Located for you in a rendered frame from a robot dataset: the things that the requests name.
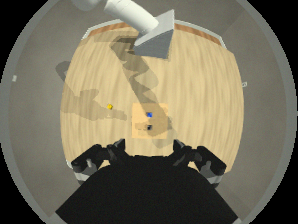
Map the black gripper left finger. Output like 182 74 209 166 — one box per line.
71 138 139 185

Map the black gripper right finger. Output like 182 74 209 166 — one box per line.
158 139 227 188

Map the tan square mat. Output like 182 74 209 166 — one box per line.
132 103 168 139

